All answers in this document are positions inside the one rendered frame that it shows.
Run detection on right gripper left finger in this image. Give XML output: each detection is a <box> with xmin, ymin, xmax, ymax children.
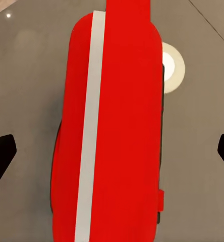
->
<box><xmin>0</xmin><ymin>134</ymin><xmax>17</xmax><ymax>179</ymax></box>

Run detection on radio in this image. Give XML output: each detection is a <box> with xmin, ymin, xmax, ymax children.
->
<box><xmin>50</xmin><ymin>0</ymin><xmax>165</xmax><ymax>242</ymax></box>

